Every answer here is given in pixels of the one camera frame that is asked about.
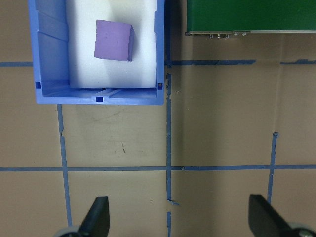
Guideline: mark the white foam pad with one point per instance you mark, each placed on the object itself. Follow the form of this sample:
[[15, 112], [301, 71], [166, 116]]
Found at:
[[81, 61]]

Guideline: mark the blue plastic storage bin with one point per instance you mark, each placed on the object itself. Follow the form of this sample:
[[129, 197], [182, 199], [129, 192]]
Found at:
[[49, 49]]

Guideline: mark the purple foam cube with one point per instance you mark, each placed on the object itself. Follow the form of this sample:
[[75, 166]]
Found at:
[[111, 39]]

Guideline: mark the green conveyor belt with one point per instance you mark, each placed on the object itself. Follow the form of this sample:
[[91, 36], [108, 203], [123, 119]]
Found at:
[[247, 14]]

